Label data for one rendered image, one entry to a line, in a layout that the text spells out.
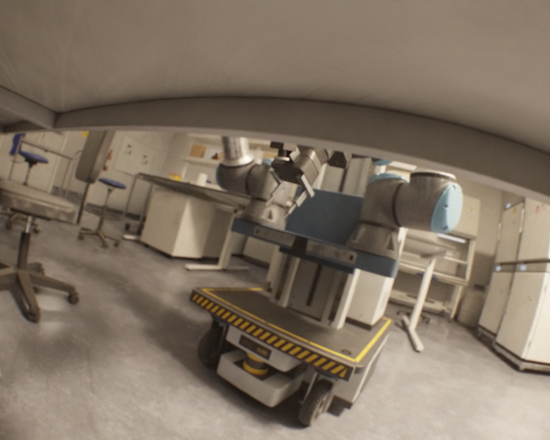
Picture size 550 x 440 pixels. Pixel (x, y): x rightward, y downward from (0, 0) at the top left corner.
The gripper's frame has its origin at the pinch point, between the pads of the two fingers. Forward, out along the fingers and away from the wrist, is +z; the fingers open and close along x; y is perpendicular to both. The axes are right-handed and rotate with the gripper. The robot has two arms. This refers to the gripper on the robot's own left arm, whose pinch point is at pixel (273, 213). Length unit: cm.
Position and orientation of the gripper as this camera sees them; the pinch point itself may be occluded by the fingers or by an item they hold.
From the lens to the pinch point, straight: 44.9
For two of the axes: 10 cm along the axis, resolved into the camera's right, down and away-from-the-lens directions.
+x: 6.8, 2.8, -6.7
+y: -4.4, -5.9, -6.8
